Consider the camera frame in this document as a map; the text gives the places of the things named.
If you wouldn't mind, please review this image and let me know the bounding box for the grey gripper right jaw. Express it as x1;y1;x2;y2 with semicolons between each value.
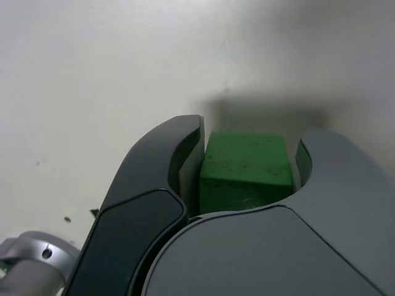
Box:
141;128;395;296

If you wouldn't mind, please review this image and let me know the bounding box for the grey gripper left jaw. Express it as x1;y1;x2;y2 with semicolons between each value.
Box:
63;114;206;296

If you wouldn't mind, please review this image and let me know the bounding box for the green cube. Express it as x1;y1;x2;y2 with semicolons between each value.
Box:
199;131;293;215

